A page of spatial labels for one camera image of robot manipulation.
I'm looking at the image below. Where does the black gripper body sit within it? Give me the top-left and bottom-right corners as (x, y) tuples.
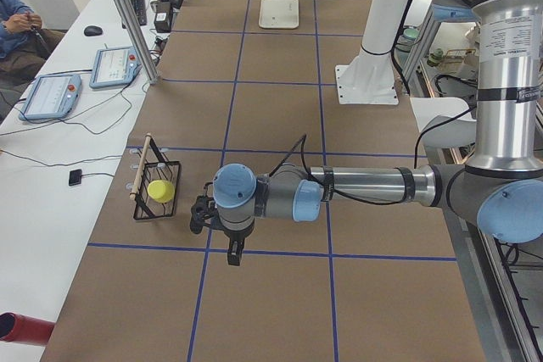
(189, 195), (219, 234)

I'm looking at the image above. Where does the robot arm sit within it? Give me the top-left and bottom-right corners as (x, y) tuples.
(190, 160), (542, 265)
(433, 0), (542, 178)

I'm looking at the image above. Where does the yellow cup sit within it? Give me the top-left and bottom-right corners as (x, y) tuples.
(147, 180), (175, 203)

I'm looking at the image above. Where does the cream rabbit tray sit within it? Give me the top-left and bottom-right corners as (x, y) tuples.
(258, 0), (299, 30)

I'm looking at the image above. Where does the black small puck device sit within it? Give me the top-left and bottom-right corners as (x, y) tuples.
(68, 169), (83, 187)

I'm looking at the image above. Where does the right teach pendant tablet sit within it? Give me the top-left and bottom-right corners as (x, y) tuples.
(89, 47), (141, 89)

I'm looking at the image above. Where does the teach pendant tablet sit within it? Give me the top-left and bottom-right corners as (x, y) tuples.
(19, 74), (81, 121)
(89, 47), (141, 89)

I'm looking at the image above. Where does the left teach pendant tablet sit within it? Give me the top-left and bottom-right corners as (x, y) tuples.
(19, 74), (81, 121)

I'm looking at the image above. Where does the black computer mouse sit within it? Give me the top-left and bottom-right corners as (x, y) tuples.
(83, 25), (104, 37)

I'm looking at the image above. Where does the red cylinder bottle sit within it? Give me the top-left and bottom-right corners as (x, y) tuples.
(1, 312), (55, 346)

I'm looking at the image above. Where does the seated person blue shirt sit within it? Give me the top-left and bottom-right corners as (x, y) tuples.
(1, 0), (64, 81)

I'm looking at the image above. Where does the black wire cup rack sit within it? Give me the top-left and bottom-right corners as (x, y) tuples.
(129, 133), (182, 221)

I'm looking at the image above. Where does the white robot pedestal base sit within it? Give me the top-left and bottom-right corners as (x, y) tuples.
(335, 0), (409, 105)

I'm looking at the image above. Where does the aluminium frame post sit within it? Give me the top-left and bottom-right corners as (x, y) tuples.
(114, 0), (159, 85)

